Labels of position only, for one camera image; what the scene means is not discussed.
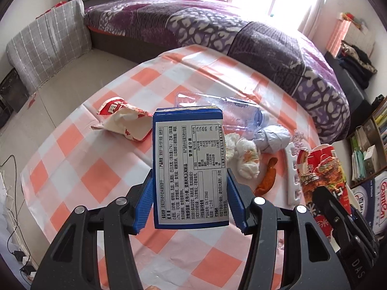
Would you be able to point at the blue cardboard box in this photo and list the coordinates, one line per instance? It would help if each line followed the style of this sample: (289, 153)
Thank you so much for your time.
(187, 163)

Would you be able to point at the clear plastic bottle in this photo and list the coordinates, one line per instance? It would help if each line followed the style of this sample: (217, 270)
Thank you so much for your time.
(211, 108)

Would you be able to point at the black power adapter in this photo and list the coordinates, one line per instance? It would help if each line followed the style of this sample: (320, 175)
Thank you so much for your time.
(21, 255)

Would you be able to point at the orange brown food scrap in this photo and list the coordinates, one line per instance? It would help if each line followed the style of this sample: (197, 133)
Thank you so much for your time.
(266, 178)

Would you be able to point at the red snack package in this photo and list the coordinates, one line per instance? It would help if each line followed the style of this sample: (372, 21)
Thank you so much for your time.
(323, 169)

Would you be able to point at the black bag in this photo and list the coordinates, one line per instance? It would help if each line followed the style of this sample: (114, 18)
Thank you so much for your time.
(378, 101)

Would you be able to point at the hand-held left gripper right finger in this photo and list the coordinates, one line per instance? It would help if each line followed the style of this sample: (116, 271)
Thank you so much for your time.
(236, 201)

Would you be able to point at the black case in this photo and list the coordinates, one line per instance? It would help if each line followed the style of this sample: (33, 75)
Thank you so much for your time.
(12, 93)

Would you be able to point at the white pink storage box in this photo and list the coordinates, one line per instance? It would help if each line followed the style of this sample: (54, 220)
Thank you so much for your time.
(338, 36)

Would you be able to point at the grey checked cloth cover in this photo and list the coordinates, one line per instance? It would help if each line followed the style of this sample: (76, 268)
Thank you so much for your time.
(48, 45)

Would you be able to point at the crumpled white plastic wrapper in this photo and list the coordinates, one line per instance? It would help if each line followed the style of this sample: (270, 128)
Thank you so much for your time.
(248, 160)

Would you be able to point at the white tissue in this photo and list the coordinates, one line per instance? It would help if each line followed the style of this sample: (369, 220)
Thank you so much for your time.
(232, 145)

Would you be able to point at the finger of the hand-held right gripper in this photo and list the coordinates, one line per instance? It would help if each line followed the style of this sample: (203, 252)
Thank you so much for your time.
(335, 214)

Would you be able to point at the row of upright books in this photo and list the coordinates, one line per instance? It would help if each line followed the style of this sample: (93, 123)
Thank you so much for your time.
(382, 127)

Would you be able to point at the crumpled grey paper ball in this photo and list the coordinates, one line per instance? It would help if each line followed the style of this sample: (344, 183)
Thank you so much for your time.
(272, 137)

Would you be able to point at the red white paper bag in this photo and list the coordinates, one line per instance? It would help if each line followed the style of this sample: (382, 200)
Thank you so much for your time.
(127, 120)

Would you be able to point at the black ottoman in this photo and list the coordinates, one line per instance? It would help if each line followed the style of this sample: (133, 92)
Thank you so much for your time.
(347, 96)

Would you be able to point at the red green plush toy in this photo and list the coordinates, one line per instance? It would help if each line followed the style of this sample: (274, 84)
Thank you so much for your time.
(347, 16)

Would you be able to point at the light curtain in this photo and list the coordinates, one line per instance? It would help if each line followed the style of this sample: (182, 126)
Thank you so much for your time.
(311, 6)

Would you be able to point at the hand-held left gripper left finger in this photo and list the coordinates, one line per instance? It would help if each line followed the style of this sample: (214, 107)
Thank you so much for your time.
(144, 201)

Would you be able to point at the red cloth item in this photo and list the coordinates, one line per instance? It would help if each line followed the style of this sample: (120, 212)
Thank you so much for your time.
(56, 7)

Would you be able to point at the wooden bookshelf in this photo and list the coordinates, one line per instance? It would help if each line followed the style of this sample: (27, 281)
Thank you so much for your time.
(371, 125)

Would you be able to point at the pile of dark clothes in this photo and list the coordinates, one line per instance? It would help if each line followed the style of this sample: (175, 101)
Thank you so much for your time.
(359, 66)

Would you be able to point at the orange white checked tablecloth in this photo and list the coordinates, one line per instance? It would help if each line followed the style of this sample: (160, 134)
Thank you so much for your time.
(90, 175)

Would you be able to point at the bed with purple cover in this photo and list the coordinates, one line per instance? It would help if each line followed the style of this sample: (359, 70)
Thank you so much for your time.
(196, 24)

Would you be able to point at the stack of teal folders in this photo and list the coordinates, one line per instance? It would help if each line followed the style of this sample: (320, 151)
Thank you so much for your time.
(359, 164)

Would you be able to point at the small beige drawer box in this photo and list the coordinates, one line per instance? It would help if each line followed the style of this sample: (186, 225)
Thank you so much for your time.
(372, 157)

